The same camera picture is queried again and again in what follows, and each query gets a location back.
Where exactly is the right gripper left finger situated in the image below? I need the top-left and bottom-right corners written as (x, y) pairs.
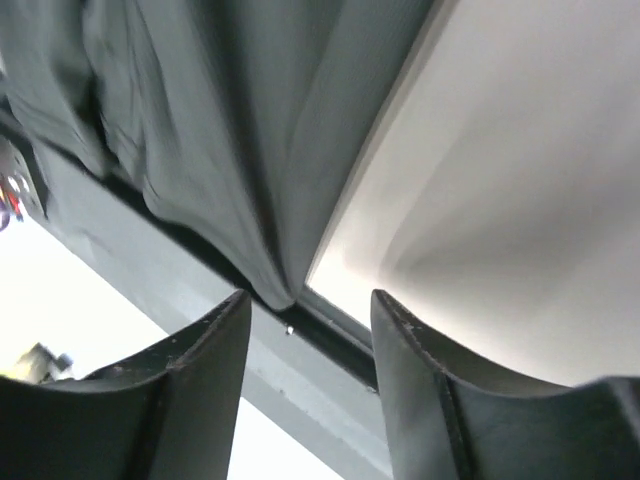
top-left (1, 290), bottom-right (251, 479)

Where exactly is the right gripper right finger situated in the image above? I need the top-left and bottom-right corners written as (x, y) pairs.
top-left (371, 289), bottom-right (639, 479)

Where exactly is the black t shirt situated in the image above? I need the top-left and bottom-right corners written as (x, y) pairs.
top-left (1, 1), bottom-right (431, 310)

